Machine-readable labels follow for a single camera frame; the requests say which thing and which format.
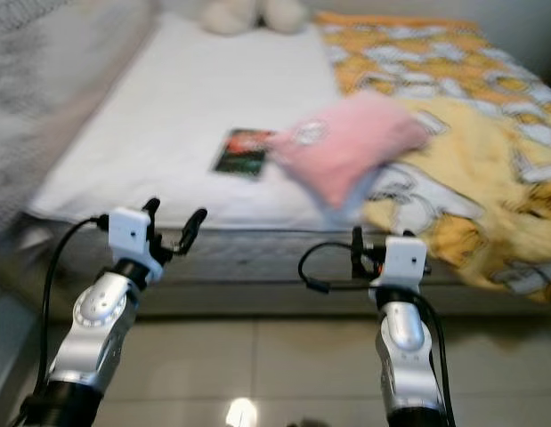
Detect dark red cover book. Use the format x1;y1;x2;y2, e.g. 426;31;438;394
211;128;274;179

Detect pink pillow with sheep print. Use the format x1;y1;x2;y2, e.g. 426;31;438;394
266;89;432;210

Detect yellow orange cartoon blanket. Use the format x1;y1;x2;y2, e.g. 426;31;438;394
315;11;551;299

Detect white quilted mattress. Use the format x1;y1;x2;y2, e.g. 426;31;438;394
24;11;401;228

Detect cream plush toy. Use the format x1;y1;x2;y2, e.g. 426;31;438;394
199;0;312;36

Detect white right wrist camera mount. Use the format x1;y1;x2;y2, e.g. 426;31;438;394
369;234;429;293

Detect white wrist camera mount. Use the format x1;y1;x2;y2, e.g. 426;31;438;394
108;207;163;268
369;234;429;293

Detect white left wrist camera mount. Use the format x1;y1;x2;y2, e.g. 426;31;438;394
108;207;163;268

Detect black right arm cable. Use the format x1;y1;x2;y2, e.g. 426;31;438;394
297;240;458;427

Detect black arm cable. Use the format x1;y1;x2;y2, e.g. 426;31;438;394
297;240;458;427
35;213;114;419

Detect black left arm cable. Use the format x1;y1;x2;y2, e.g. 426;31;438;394
35;213;114;419

